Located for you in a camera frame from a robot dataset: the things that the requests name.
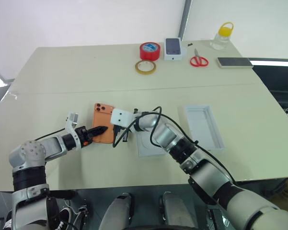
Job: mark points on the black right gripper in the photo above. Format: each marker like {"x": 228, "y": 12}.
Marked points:
{"x": 121, "y": 129}

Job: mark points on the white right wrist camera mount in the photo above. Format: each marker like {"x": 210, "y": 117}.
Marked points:
{"x": 121, "y": 117}

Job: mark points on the white printed phone box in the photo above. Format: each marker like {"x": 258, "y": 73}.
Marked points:
{"x": 173, "y": 49}

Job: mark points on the white flat box lid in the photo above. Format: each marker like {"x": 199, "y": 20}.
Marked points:
{"x": 146, "y": 148}

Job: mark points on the black phone white edge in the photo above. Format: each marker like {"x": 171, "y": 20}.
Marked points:
{"x": 234, "y": 62}

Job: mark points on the clear yellowish tape roll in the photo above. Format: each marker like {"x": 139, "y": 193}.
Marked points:
{"x": 137, "y": 67}

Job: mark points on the red tape roll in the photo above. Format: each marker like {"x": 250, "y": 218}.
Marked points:
{"x": 149, "y": 51}

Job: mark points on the clear jar yellow lid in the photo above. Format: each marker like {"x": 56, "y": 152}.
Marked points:
{"x": 224, "y": 36}

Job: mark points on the grey metal post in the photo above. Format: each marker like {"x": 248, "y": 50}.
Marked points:
{"x": 184, "y": 19}

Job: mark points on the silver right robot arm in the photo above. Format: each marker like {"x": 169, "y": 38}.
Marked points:
{"x": 206, "y": 167}

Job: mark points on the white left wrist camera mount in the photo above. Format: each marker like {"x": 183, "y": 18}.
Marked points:
{"x": 72, "y": 118}

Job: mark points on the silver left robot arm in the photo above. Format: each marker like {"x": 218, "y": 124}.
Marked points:
{"x": 36, "y": 153}

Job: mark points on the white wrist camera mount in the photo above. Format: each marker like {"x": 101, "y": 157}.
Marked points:
{"x": 121, "y": 117}
{"x": 72, "y": 118}

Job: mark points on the black shoe white laces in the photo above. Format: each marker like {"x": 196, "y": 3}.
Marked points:
{"x": 65, "y": 214}

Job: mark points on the white open box base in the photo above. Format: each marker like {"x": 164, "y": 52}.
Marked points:
{"x": 203, "y": 127}

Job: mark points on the dark grey rounded shape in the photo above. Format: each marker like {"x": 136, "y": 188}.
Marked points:
{"x": 177, "y": 210}
{"x": 117, "y": 213}

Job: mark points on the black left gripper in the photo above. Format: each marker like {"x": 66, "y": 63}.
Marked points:
{"x": 82, "y": 137}

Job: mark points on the orange phone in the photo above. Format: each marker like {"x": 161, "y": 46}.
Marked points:
{"x": 103, "y": 118}

